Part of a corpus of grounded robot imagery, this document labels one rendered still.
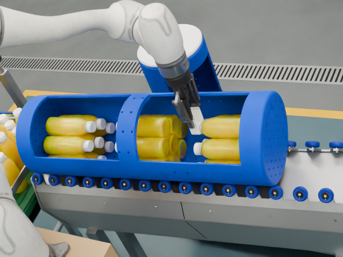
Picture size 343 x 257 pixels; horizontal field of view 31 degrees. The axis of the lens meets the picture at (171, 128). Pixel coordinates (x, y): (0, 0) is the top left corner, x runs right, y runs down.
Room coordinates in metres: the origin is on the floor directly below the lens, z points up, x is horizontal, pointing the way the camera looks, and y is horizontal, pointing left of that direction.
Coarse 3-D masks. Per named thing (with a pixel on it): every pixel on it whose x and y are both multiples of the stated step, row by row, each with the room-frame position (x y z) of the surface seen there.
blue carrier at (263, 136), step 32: (64, 96) 1.79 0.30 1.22; (96, 96) 1.71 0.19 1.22; (128, 96) 1.64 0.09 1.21; (160, 96) 1.64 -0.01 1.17; (224, 96) 1.51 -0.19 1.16; (256, 96) 1.36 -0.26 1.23; (32, 128) 1.78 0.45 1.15; (128, 128) 1.49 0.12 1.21; (256, 128) 1.26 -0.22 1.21; (32, 160) 1.67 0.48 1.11; (64, 160) 1.59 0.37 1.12; (96, 160) 1.52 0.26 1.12; (128, 160) 1.45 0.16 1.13; (192, 160) 1.51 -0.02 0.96; (256, 160) 1.21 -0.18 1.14
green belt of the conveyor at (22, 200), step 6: (30, 174) 1.87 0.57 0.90; (30, 180) 1.84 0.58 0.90; (30, 186) 1.80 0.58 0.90; (24, 192) 1.78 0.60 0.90; (30, 192) 1.77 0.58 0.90; (18, 198) 1.76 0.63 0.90; (24, 198) 1.75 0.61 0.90; (30, 198) 1.75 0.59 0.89; (36, 198) 1.76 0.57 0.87; (18, 204) 1.73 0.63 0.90; (24, 204) 1.72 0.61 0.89; (30, 204) 1.73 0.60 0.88; (30, 210) 1.72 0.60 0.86
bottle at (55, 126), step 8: (48, 120) 1.76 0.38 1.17; (56, 120) 1.75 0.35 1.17; (64, 120) 1.73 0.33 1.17; (72, 120) 1.71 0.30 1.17; (80, 120) 1.70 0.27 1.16; (48, 128) 1.74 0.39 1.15; (56, 128) 1.72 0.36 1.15; (64, 128) 1.71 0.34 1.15; (72, 128) 1.69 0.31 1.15; (80, 128) 1.67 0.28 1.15
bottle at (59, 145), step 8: (48, 136) 1.74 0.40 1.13; (56, 136) 1.72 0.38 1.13; (64, 136) 1.70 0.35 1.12; (72, 136) 1.68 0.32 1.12; (48, 144) 1.70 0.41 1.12; (56, 144) 1.68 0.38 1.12; (64, 144) 1.67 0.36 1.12; (72, 144) 1.65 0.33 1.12; (80, 144) 1.64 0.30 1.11; (48, 152) 1.70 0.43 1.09; (56, 152) 1.68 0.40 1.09; (64, 152) 1.66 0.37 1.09; (72, 152) 1.64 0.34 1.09; (80, 152) 1.63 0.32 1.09
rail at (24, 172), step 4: (24, 168) 1.82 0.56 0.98; (20, 172) 1.80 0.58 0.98; (24, 172) 1.81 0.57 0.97; (20, 176) 1.79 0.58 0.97; (24, 176) 1.80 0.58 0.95; (16, 180) 1.77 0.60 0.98; (20, 180) 1.78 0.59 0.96; (12, 184) 1.76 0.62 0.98; (16, 184) 1.76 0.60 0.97; (20, 184) 1.77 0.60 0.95; (12, 188) 1.74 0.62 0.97; (16, 188) 1.75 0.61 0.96; (12, 192) 1.73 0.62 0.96
